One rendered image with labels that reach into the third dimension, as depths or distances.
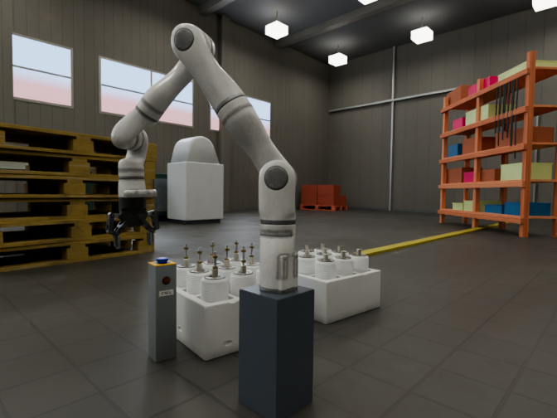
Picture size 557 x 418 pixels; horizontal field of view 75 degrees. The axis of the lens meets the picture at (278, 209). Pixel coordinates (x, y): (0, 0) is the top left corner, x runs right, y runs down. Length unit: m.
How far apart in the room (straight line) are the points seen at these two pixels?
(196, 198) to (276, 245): 5.41
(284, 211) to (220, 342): 0.58
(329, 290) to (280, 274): 0.69
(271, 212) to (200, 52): 0.44
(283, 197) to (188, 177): 5.34
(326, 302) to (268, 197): 0.78
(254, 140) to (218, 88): 0.16
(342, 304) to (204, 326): 0.66
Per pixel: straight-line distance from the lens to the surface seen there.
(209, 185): 6.41
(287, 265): 0.91
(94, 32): 9.38
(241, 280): 1.33
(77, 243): 3.17
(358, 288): 1.73
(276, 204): 0.89
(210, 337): 1.27
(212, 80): 0.98
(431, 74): 12.77
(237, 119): 0.94
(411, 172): 12.45
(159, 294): 1.25
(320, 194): 12.02
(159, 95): 1.08
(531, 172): 6.04
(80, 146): 3.18
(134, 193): 1.06
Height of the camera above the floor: 0.55
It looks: 3 degrees down
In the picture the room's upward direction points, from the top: 1 degrees clockwise
